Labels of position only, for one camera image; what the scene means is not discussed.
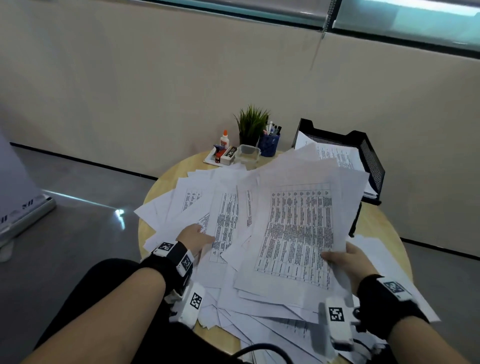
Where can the clear plastic box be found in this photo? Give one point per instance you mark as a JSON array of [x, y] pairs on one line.
[[248, 153]]

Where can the white tray with stapler items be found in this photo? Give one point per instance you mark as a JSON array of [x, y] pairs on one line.
[[209, 161]]

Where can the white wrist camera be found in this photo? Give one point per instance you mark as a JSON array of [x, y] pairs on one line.
[[193, 303], [337, 318]]

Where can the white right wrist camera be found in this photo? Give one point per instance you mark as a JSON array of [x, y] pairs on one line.
[[337, 318]]

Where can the blue mesh pen holder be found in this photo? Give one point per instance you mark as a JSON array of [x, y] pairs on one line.
[[269, 146]]

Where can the red stapler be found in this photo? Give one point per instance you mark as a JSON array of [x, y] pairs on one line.
[[218, 156]]

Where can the person's right forearm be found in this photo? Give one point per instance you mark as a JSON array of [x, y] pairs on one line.
[[420, 345]]

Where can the person's left forearm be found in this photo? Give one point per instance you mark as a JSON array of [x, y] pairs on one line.
[[112, 318]]

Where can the bunch of marker pens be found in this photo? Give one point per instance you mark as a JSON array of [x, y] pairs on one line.
[[272, 128]]

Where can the pile of printed papers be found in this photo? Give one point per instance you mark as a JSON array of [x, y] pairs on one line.
[[180, 210]]

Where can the black left wrist band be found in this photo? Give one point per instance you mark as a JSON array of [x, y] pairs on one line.
[[161, 262]]

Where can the window with black frame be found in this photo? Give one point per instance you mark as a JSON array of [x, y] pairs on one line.
[[412, 22]]

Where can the black mesh paper tray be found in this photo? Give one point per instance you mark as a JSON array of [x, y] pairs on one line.
[[375, 165]]

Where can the black wrist band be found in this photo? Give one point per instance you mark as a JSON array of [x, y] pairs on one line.
[[378, 307], [161, 262]]

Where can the person's left hand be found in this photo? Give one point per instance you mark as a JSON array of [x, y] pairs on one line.
[[193, 238]]

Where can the black right wrist band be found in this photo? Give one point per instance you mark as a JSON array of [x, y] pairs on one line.
[[378, 307]]

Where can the round wooden table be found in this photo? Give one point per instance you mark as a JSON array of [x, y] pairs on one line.
[[378, 225]]

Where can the person's right hand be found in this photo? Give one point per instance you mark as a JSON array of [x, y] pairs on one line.
[[350, 264]]

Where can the green potted plant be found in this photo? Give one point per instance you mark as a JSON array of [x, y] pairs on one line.
[[250, 123]]

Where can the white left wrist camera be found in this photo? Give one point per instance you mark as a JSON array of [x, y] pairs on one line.
[[193, 303]]

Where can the small blue tool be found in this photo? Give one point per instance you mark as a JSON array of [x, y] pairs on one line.
[[219, 147]]

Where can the grey roller blind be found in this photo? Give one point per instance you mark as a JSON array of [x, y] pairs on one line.
[[262, 5]]

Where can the white glue bottle orange cap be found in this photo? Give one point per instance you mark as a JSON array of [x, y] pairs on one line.
[[224, 140]]

